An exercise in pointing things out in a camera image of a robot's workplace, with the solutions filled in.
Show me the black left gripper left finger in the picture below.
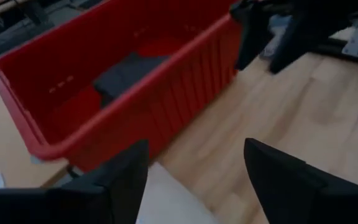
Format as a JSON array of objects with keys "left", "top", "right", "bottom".
[{"left": 0, "top": 139, "right": 150, "bottom": 224}]

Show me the clear spray bottle blue trigger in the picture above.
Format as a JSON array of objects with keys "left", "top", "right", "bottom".
[{"left": 259, "top": 14, "right": 291, "bottom": 60}]

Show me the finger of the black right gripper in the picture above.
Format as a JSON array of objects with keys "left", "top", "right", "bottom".
[
  {"left": 268, "top": 18, "right": 310, "bottom": 75},
  {"left": 230, "top": 2, "right": 273, "bottom": 72}
]

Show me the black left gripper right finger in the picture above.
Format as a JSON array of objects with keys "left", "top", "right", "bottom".
[{"left": 243, "top": 138, "right": 358, "bottom": 224}]

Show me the white folded cloth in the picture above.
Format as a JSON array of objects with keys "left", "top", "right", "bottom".
[{"left": 135, "top": 161, "right": 220, "bottom": 224}]

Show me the red plastic bin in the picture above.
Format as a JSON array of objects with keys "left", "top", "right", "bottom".
[{"left": 0, "top": 0, "right": 244, "bottom": 173}]

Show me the black garment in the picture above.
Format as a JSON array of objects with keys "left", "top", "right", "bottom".
[{"left": 91, "top": 51, "right": 171, "bottom": 108}]

